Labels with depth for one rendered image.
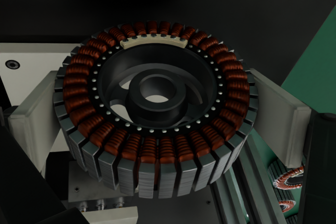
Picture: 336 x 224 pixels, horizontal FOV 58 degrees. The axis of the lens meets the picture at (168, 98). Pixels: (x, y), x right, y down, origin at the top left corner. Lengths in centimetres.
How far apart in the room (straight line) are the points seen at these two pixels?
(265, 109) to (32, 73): 18
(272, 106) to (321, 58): 23
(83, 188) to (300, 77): 29
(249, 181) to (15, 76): 28
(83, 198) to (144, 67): 23
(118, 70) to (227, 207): 34
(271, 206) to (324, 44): 19
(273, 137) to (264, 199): 24
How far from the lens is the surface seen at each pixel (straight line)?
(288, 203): 74
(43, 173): 35
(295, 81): 40
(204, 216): 54
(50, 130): 16
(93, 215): 28
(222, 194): 49
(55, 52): 25
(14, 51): 25
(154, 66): 20
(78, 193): 39
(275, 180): 59
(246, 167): 40
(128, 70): 20
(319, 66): 40
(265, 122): 17
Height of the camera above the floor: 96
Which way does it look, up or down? 37 degrees down
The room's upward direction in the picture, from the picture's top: 168 degrees clockwise
